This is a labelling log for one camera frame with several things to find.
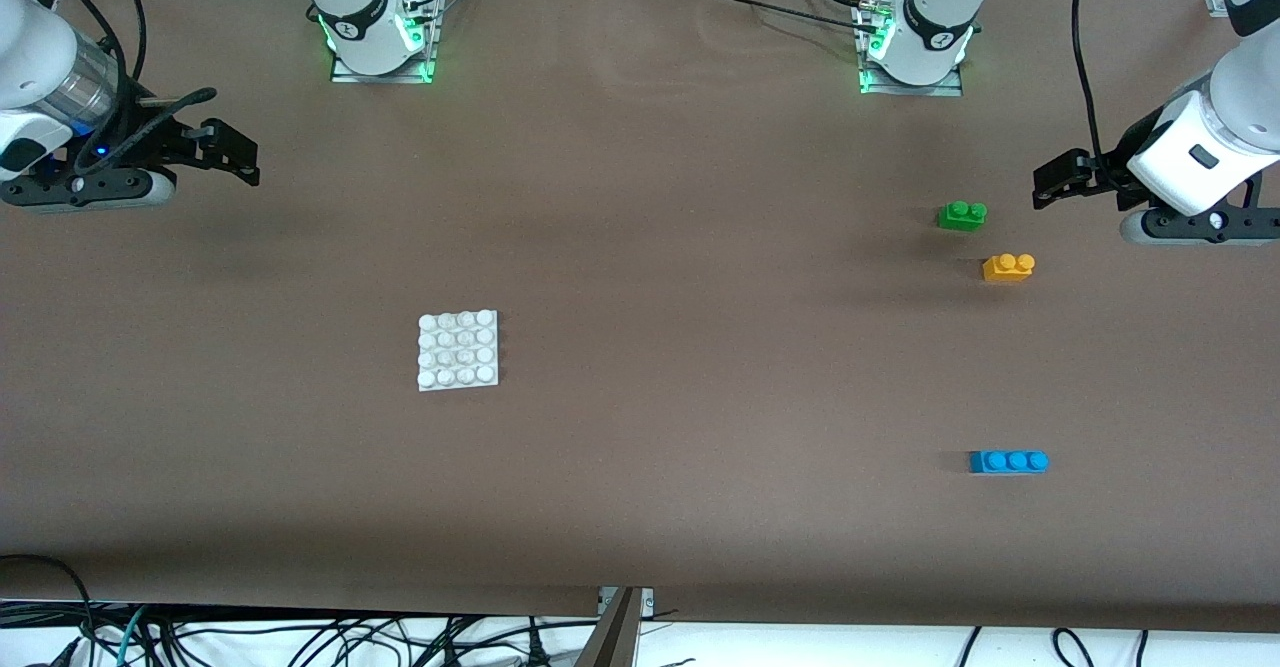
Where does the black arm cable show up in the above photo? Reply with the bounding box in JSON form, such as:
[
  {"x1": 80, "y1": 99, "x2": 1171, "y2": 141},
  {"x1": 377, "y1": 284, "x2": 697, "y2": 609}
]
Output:
[
  {"x1": 45, "y1": 0, "x2": 217, "y2": 180},
  {"x1": 1071, "y1": 0, "x2": 1131, "y2": 188}
]

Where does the silver metal table bracket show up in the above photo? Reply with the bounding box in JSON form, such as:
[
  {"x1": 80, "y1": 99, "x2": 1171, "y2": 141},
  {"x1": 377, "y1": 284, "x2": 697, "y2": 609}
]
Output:
[{"x1": 597, "y1": 587, "x2": 656, "y2": 616}]

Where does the black looped floor cable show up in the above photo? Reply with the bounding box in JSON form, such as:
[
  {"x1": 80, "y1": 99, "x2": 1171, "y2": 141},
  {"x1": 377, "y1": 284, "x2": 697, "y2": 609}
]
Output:
[
  {"x1": 1052, "y1": 629, "x2": 1098, "y2": 667},
  {"x1": 0, "y1": 554, "x2": 96, "y2": 667}
]

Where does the blue three-stud block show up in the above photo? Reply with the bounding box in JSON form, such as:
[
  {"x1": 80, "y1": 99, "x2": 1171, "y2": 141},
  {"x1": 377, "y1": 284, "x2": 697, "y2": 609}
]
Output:
[{"x1": 969, "y1": 450, "x2": 1050, "y2": 475}]

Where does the brown table cover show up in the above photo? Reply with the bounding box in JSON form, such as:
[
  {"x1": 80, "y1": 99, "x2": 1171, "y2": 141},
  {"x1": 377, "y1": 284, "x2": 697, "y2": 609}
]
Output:
[{"x1": 0, "y1": 0, "x2": 1280, "y2": 634}]

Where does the long black base cable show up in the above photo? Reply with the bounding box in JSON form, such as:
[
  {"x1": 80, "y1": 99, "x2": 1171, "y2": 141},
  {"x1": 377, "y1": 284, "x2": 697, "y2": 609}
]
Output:
[{"x1": 700, "y1": 0, "x2": 891, "y2": 36}]

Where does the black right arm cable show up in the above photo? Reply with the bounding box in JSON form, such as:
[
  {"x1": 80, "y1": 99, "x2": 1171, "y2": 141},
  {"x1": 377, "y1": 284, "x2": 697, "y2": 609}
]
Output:
[{"x1": 45, "y1": 0, "x2": 217, "y2": 180}]

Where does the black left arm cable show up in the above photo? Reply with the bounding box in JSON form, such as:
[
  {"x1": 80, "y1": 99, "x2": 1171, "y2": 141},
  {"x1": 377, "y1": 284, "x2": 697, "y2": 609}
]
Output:
[{"x1": 1071, "y1": 0, "x2": 1131, "y2": 188}]

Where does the teal floor cable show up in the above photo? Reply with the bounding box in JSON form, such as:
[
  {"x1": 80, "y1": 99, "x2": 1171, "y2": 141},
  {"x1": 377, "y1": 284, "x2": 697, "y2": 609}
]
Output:
[{"x1": 95, "y1": 604, "x2": 151, "y2": 667}]

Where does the white studded base plate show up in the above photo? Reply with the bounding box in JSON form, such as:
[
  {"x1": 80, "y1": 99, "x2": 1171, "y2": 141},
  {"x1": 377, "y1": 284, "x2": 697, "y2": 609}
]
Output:
[{"x1": 417, "y1": 309, "x2": 500, "y2": 392}]

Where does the dark metal support post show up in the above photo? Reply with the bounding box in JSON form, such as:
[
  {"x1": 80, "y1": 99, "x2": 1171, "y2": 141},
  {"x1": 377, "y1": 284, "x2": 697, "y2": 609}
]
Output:
[{"x1": 570, "y1": 587, "x2": 643, "y2": 667}]

